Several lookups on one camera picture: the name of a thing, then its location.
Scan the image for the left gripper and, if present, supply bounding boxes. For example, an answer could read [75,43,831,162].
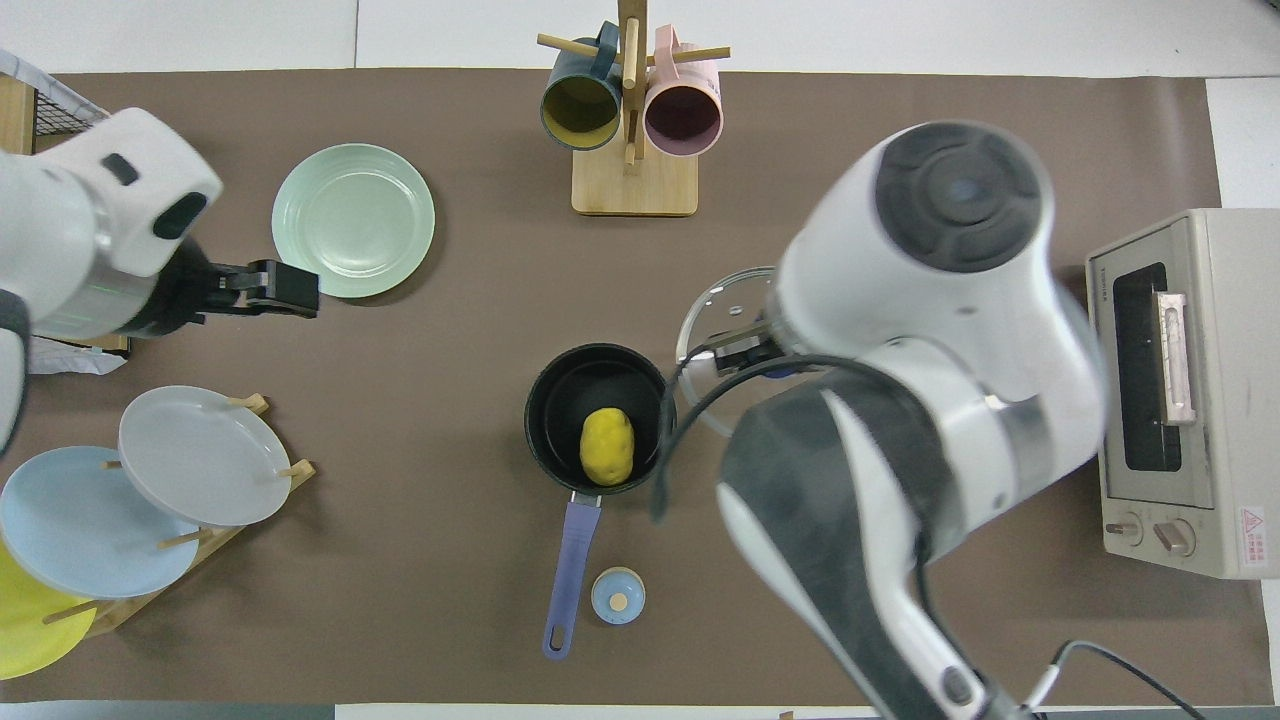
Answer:
[130,238,253,340]

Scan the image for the glass pot lid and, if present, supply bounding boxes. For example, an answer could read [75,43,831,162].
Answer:
[676,266,801,439]

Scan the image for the grey plate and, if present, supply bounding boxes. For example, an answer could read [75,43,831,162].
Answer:
[118,385,294,528]

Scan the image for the yellow potato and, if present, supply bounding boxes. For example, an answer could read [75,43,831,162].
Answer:
[579,407,637,488]

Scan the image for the green plate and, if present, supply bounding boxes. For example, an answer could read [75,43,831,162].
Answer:
[271,143,437,300]

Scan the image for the wooden plate rack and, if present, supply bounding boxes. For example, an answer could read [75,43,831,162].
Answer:
[40,393,318,638]

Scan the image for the blue plate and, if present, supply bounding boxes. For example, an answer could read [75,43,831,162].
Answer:
[0,446,201,601]

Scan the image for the yellow plate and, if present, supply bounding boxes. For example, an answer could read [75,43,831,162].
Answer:
[0,540,98,681]

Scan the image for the white paper sheet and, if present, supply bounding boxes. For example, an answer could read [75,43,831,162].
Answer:
[28,335,129,377]

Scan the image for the wooden mug stand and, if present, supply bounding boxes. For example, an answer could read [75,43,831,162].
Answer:
[537,0,732,217]

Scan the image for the pink mug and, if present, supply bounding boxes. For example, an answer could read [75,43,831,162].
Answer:
[643,25,724,158]

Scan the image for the teal mug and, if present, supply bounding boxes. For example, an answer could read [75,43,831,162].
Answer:
[540,22,626,152]

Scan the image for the beige toaster oven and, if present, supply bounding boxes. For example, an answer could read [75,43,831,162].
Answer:
[1085,208,1280,581]

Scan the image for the black cable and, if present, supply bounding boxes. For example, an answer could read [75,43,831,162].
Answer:
[650,353,906,527]
[1040,640,1213,720]

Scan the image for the black pot with purple handle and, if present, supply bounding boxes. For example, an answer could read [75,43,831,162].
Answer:
[524,343,678,661]

